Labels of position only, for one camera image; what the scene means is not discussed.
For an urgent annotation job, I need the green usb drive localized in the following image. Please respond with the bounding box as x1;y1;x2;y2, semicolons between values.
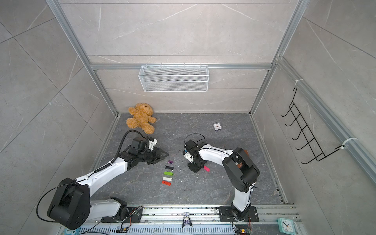
164;171;174;176

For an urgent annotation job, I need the white usb drive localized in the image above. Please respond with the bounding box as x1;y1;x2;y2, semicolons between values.
163;177;172;182

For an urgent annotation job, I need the red usb drive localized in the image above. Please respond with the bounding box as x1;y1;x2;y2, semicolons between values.
162;180;171;186

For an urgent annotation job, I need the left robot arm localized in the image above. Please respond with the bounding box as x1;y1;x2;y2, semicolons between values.
47;138;168;230

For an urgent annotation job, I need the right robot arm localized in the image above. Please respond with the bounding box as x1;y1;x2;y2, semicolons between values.
183;140;260;220

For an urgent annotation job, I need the small square clock face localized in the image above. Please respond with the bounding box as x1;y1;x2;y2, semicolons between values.
213;122;222;131

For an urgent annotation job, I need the brown teddy bear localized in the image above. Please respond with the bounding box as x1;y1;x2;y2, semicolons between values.
126;103;157;135

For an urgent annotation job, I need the small purple figurine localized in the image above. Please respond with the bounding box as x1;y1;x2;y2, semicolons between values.
182;212;193;228

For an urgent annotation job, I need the teal alarm clock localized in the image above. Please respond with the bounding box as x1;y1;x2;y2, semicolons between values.
277;218;296;235

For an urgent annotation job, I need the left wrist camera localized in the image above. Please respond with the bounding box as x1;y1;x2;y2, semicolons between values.
148;137;157;151

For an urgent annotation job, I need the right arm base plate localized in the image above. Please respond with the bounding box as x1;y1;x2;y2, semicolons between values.
218;206;259;222

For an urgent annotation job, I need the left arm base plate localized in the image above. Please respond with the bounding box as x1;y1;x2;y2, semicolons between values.
101;206;144;223

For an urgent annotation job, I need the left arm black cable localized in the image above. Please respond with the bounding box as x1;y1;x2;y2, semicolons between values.
36;129;146;223

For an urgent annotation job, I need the white wire mesh basket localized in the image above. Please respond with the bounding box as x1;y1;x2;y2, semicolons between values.
139;65;210;93

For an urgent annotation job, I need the black wire hook rack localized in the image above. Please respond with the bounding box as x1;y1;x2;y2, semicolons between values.
280;87;345;165

